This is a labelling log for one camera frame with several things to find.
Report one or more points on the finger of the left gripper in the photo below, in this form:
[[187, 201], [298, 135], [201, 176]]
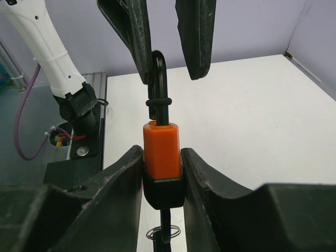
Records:
[[196, 21], [130, 21]]

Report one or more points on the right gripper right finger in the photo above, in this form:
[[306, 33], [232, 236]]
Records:
[[222, 215]]

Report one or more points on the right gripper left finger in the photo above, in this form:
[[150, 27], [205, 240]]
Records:
[[101, 214]]

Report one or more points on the black headed key bunch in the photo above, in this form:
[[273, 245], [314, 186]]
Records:
[[161, 235]]

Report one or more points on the orange black padlock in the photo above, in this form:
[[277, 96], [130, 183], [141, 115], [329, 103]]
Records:
[[163, 177]]

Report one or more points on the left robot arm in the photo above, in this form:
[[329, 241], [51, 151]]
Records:
[[33, 22]]

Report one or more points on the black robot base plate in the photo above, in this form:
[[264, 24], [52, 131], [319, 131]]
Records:
[[85, 158]]

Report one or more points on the aluminium table frame rail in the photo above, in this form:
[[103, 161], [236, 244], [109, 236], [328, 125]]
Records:
[[75, 97]]

